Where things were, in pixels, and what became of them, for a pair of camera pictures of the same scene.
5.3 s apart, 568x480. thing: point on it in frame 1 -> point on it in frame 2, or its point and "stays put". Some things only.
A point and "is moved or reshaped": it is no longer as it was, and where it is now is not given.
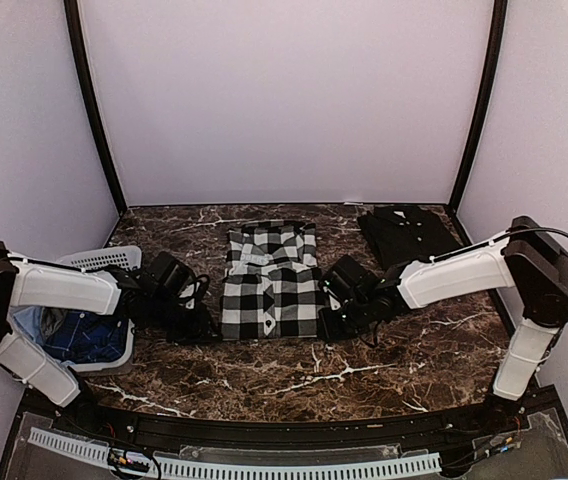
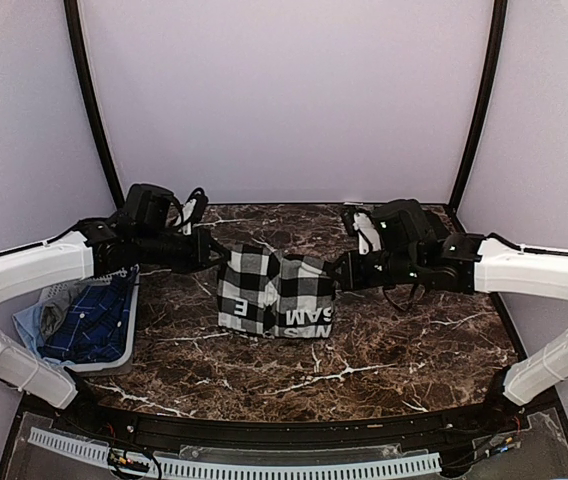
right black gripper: (330, 333) -> (353, 279)
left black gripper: (198, 332) -> (198, 260)
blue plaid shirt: (90, 338) stays put
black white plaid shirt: (272, 285) is moved or reshaped
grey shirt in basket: (51, 320) stays put
